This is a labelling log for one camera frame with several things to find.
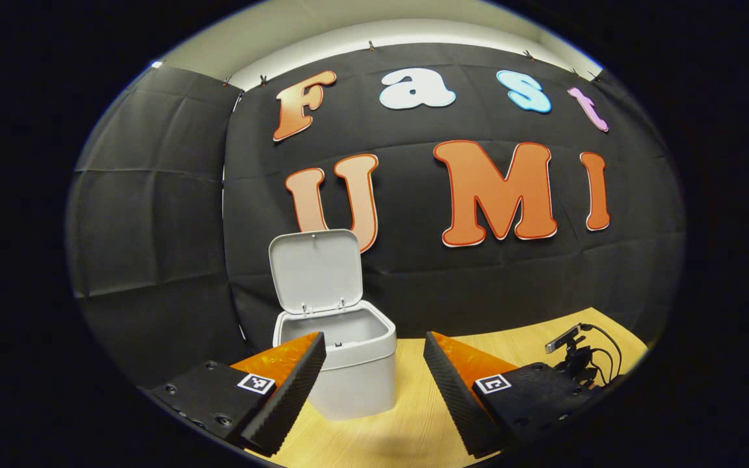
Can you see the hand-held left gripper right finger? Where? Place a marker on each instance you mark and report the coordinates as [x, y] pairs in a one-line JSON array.
[[456, 396]]

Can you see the grey desktop garbage bin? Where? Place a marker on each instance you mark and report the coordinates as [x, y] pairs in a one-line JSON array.
[[355, 383]]

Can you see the black backdrop cloth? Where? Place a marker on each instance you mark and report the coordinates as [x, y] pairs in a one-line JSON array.
[[478, 286]]

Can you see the light wooden desktop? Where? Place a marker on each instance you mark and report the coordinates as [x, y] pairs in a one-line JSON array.
[[407, 422]]

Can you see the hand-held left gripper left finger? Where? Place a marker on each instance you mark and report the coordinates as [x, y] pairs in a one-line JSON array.
[[290, 400]]

